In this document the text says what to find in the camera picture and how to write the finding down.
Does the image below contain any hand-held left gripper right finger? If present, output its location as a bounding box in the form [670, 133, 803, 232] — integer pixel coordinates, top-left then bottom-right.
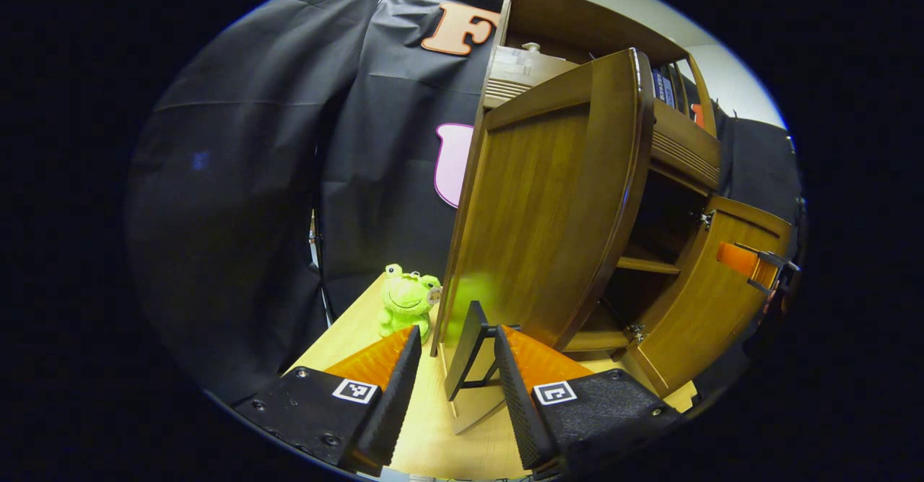
[492, 325, 684, 480]

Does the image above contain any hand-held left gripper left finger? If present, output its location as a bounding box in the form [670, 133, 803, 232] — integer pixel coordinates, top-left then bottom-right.
[233, 325, 424, 478]

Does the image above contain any wooden cabinet door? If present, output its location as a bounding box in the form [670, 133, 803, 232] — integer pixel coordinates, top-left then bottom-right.
[431, 48, 656, 436]
[622, 195, 793, 398]

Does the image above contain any wooden double-door shoe cabinet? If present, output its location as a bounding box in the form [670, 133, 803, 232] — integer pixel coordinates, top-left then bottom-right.
[482, 0, 723, 353]

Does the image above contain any green frog plush toy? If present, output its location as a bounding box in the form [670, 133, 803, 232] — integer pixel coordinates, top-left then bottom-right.
[379, 264, 443, 344]

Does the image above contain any black backdrop stand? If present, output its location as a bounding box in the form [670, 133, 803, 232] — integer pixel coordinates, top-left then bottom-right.
[309, 208, 334, 325]

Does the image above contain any black backdrop cloth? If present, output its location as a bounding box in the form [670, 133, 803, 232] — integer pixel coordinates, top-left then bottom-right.
[126, 0, 802, 405]

